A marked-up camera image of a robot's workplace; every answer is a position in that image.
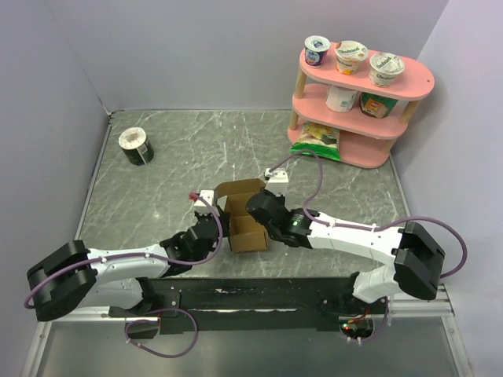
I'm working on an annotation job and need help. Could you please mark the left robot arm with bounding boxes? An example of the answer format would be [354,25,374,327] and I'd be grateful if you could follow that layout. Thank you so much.
[24,207,230,322]

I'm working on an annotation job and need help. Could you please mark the white cup middle shelf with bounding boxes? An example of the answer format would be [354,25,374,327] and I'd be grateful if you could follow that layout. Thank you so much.
[325,85,359,112]

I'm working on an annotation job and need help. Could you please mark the pink three-tier shelf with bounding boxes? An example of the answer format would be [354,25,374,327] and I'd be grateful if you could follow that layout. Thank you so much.
[288,43,435,169]

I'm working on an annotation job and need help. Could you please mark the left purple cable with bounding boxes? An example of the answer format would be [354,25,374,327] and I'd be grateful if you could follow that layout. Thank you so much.
[24,196,225,357]

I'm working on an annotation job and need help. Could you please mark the aluminium frame rail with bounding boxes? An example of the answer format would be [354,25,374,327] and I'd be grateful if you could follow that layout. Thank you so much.
[20,285,457,376]

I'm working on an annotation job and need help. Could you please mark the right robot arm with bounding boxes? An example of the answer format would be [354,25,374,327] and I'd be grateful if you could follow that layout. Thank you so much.
[245,190,445,313]

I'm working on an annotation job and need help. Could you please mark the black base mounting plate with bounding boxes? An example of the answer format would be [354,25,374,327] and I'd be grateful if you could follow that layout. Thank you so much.
[108,277,386,335]

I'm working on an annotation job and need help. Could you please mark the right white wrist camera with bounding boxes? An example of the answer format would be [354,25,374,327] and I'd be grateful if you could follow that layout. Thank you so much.
[264,168,289,196]

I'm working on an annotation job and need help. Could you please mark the black white yogurt cup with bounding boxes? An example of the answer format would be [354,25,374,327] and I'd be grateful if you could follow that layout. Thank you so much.
[118,126,155,166]

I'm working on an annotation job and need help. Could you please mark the purple cable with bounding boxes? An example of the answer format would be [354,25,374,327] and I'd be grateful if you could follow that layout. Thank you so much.
[24,196,225,357]
[270,151,468,343]

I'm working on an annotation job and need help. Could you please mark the green package middle shelf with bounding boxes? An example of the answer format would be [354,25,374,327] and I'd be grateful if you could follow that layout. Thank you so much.
[359,92,398,119]

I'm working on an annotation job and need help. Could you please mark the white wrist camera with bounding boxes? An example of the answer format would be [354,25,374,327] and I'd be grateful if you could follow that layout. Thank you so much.
[189,190,215,215]
[264,168,289,196]

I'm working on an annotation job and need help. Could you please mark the brown cardboard box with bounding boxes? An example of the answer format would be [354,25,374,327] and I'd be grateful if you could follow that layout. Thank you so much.
[215,178,268,254]

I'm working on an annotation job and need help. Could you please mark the green snack bag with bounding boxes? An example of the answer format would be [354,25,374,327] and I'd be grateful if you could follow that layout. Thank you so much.
[290,121,341,161]

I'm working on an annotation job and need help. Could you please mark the orange Chobani yogurt cup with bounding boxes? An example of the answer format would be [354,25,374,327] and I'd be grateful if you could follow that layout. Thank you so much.
[335,40,369,75]

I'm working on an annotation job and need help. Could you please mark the white Chobani yogurt cup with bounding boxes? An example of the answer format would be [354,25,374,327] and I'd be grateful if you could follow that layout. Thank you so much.
[369,52,406,87]

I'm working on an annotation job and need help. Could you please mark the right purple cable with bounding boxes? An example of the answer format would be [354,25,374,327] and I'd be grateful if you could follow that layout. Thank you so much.
[270,151,468,343]

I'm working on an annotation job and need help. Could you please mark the blue white yogurt cup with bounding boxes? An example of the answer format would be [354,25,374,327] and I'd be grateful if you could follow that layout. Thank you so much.
[304,35,331,67]

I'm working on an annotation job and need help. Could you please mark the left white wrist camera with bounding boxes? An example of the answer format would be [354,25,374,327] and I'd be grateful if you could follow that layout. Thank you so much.
[189,190,215,215]

